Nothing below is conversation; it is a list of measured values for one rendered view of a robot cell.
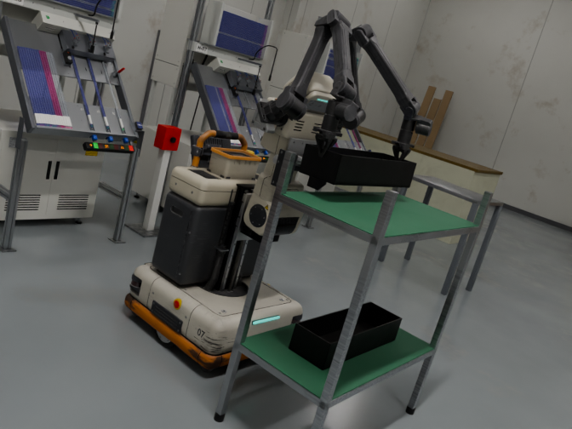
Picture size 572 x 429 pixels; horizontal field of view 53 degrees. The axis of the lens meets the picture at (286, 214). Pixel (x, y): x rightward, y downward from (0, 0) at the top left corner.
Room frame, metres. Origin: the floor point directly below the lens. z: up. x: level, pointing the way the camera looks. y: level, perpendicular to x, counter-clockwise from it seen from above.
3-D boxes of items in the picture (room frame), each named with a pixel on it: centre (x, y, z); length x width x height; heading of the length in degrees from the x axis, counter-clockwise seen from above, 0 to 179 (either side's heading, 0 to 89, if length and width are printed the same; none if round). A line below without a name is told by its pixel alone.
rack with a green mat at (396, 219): (2.25, -0.39, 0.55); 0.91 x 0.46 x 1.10; 144
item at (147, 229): (4.01, 0.94, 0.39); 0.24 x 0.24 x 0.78; 54
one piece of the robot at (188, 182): (2.76, 0.29, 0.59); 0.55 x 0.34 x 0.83; 142
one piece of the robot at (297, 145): (2.53, -0.01, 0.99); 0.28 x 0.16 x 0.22; 142
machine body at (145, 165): (4.87, 0.89, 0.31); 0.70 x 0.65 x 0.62; 144
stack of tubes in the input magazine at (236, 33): (4.85, 0.76, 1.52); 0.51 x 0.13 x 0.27; 144
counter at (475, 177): (7.41, -1.11, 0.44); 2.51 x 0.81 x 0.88; 53
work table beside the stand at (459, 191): (4.83, -1.29, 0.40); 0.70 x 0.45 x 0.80; 47
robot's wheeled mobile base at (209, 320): (2.70, 0.22, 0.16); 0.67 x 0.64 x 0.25; 52
